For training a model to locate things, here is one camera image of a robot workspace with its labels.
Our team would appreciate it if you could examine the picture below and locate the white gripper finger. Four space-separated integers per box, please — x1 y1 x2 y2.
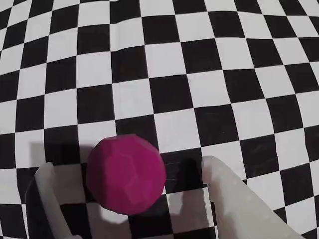
201 155 304 239

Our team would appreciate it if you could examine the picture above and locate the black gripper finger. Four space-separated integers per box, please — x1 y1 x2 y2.
25 161 83 239

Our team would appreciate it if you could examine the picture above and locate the pink faceted ball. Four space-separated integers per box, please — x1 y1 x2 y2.
86 134 167 216

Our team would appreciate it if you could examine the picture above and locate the checkerboard printed white sheet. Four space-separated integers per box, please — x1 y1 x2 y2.
0 0 319 239

